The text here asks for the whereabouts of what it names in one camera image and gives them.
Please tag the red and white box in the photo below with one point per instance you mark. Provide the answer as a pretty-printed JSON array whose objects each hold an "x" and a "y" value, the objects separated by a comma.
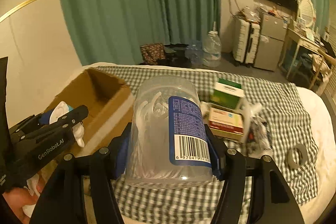
[{"x": 223, "y": 119}]

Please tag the white suitcase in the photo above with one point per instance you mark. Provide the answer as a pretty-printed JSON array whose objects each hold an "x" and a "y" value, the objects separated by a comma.
[{"x": 245, "y": 43}]

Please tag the white plastic object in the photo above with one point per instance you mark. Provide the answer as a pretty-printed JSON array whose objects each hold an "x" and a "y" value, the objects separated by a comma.
[{"x": 61, "y": 108}]

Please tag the dark patterned pouch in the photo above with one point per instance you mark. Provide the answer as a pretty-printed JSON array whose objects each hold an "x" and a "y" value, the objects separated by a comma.
[{"x": 258, "y": 134}]

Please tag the clutter on fridge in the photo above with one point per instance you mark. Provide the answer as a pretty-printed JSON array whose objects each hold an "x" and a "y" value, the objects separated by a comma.
[{"x": 274, "y": 12}]

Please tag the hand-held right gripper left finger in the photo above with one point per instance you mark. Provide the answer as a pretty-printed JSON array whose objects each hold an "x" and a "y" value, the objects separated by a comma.
[{"x": 122, "y": 158}]

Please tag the green and white box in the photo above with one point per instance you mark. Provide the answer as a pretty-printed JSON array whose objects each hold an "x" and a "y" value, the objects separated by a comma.
[{"x": 227, "y": 95}]

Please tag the white louvred door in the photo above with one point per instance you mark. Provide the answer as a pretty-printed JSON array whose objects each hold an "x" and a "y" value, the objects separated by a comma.
[{"x": 331, "y": 16}]

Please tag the silver fridge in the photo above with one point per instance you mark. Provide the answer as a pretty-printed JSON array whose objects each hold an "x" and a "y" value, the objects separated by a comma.
[{"x": 270, "y": 43}]

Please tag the large clear water jug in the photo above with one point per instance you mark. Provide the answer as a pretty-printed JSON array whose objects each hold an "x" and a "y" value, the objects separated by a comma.
[{"x": 212, "y": 48}]

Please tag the white crumpled paper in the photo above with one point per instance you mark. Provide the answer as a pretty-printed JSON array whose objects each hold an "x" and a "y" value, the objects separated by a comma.
[{"x": 32, "y": 186}]

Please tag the wooden chair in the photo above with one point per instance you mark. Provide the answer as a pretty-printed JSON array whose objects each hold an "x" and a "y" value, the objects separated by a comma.
[{"x": 321, "y": 74}]

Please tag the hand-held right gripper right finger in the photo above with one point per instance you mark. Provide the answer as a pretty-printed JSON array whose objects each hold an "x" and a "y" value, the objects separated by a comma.
[{"x": 216, "y": 161}]

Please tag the white oval mirror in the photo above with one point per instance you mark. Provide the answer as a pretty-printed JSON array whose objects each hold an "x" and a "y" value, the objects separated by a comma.
[{"x": 306, "y": 11}]

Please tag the floral bag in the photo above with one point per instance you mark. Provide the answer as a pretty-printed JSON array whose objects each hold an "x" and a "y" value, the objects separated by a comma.
[{"x": 152, "y": 53}]

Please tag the wide green curtain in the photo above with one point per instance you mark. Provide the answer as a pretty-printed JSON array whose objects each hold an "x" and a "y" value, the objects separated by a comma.
[{"x": 131, "y": 3}]

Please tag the person's left hand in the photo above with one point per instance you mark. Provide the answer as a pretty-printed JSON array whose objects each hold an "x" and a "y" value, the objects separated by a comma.
[{"x": 15, "y": 203}]

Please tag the black clothes pile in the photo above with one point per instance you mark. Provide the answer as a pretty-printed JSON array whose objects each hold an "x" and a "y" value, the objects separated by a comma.
[{"x": 176, "y": 56}]

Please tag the grey tape roll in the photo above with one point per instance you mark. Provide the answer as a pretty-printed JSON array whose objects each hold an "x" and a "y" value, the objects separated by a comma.
[{"x": 290, "y": 158}]

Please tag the small clear plastic bottle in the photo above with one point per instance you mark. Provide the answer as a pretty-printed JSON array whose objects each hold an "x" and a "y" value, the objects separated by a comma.
[{"x": 194, "y": 52}]

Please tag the clear plastic jar blue label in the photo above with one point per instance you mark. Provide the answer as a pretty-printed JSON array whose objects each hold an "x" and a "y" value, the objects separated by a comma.
[{"x": 152, "y": 134}]

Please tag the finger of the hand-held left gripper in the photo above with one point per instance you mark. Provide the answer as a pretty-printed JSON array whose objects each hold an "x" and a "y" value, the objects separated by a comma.
[
  {"x": 73, "y": 113},
  {"x": 39, "y": 134}
]

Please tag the brown cardboard box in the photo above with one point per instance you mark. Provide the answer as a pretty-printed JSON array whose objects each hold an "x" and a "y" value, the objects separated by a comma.
[{"x": 105, "y": 98}]

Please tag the beige desk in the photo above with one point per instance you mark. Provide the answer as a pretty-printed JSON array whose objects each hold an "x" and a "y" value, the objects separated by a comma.
[{"x": 302, "y": 39}]

